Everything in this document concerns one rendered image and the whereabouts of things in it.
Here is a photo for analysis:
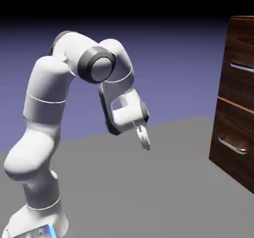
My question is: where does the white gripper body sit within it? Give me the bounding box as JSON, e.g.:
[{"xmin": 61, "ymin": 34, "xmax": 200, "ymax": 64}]
[{"xmin": 136, "ymin": 125, "xmax": 152, "ymax": 151}]

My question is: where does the dark wood drawer front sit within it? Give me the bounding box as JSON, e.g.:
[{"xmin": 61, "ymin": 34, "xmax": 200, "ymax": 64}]
[
  {"xmin": 217, "ymin": 18, "xmax": 254, "ymax": 110},
  {"xmin": 208, "ymin": 98, "xmax": 254, "ymax": 193}
]

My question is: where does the dark wood cabinet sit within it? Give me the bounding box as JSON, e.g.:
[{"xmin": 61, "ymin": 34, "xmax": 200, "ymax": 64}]
[{"xmin": 208, "ymin": 15, "xmax": 254, "ymax": 194}]

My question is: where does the curved silver drawer handle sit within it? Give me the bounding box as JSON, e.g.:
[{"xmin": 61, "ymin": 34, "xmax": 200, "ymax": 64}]
[
  {"xmin": 218, "ymin": 135, "xmax": 248, "ymax": 155},
  {"xmin": 230, "ymin": 60, "xmax": 254, "ymax": 73}
]

